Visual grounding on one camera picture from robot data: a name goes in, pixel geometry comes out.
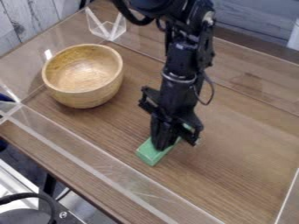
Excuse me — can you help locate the light wooden bowl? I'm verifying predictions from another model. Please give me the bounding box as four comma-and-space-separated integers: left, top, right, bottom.
42, 44, 125, 109

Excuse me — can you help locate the black cable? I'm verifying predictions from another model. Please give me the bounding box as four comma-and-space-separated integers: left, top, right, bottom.
0, 191, 61, 224

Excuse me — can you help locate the clear acrylic corner bracket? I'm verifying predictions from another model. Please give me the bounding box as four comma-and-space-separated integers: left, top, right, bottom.
86, 7, 127, 41

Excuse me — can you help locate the grey metal bracket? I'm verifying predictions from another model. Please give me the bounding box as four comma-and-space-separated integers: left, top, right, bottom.
54, 201, 87, 224

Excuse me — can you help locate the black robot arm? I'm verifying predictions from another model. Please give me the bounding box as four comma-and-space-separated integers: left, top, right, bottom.
113, 0, 217, 151

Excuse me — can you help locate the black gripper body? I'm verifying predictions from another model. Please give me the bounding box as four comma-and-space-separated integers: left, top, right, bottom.
139, 75, 204, 145

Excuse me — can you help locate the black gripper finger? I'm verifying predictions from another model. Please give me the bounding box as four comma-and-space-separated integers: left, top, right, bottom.
166, 123, 183, 147
151, 114, 173, 151

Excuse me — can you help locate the blue object at left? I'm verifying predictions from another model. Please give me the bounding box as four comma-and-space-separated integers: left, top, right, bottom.
0, 93, 15, 102

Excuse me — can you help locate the clear acrylic front barrier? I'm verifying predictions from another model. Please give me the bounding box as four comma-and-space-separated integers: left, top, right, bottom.
0, 84, 225, 224

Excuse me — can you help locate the black table leg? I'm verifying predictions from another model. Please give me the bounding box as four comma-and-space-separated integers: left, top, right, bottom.
43, 174, 58, 197

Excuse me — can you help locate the white object at right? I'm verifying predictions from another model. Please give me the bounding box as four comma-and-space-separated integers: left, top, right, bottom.
288, 18, 299, 51

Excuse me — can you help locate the green rectangular block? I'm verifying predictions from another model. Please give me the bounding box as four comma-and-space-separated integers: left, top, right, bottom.
135, 136, 183, 166

